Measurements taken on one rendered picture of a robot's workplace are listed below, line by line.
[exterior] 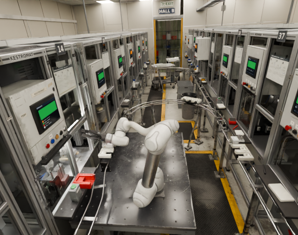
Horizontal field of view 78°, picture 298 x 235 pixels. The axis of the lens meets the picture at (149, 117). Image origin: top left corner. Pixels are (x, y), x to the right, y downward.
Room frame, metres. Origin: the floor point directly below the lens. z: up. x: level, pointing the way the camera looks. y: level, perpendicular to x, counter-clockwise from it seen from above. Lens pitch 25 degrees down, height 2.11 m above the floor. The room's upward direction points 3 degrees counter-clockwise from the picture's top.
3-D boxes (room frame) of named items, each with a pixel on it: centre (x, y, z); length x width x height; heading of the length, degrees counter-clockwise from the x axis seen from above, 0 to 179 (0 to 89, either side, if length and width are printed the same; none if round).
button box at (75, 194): (1.09, 0.63, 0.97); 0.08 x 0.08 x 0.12; 84
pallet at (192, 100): (3.30, -0.82, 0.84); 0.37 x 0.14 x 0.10; 52
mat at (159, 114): (6.16, -0.32, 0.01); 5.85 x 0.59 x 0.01; 174
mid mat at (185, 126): (3.62, -0.80, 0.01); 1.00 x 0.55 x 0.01; 174
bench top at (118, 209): (1.74, 0.12, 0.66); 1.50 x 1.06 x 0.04; 174
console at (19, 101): (1.17, 0.82, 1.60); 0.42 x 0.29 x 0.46; 174
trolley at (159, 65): (7.07, -0.64, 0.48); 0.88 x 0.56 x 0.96; 102
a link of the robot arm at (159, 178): (1.33, -0.02, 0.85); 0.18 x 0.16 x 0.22; 150
